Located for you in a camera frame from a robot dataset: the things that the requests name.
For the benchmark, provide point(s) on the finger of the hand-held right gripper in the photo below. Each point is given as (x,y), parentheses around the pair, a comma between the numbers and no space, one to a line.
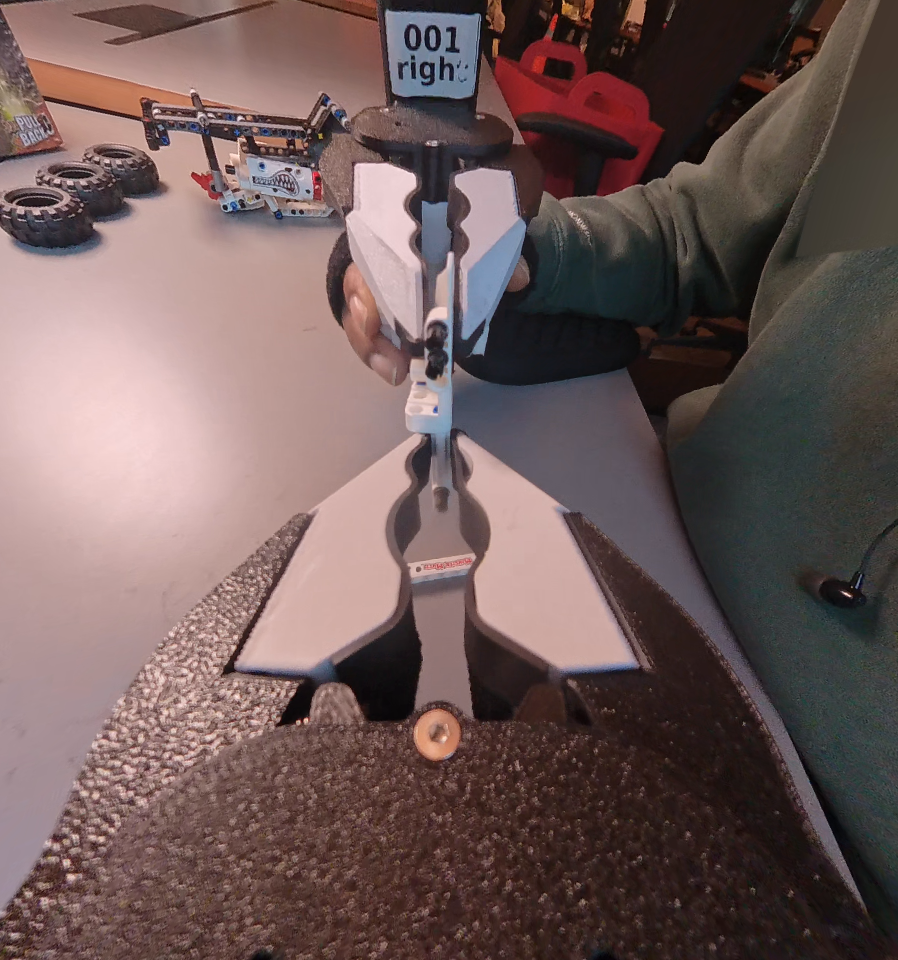
(494,225)
(382,225)

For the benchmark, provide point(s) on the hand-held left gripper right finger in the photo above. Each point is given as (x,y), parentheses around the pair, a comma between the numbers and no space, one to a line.
(547,578)

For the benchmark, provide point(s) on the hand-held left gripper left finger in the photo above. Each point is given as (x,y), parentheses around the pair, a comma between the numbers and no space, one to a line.
(337,578)

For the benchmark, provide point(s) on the white beam with red label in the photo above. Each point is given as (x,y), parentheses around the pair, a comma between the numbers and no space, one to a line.
(443,566)

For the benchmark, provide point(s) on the white toy truck chassis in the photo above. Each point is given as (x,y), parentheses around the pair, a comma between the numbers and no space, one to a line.
(262,173)

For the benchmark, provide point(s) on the white spotted toy brick assembly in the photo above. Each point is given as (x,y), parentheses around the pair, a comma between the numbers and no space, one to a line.
(428,393)

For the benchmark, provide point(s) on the person's right forearm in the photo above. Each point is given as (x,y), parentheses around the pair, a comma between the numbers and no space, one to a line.
(659,240)

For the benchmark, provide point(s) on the grey desk with wooden edge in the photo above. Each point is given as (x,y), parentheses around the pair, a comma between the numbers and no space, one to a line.
(307,53)

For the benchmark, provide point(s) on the person's right hand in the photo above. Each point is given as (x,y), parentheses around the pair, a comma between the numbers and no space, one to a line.
(371,338)

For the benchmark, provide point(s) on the red office chair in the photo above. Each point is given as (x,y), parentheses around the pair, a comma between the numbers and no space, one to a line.
(584,98)

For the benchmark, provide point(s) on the black toy tire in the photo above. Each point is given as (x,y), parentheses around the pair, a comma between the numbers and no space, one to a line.
(82,185)
(41,215)
(124,165)

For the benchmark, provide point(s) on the black earbud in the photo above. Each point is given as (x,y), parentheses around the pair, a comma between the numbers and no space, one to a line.
(842,590)

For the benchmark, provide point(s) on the toy truck box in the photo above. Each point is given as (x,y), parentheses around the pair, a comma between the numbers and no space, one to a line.
(7,75)

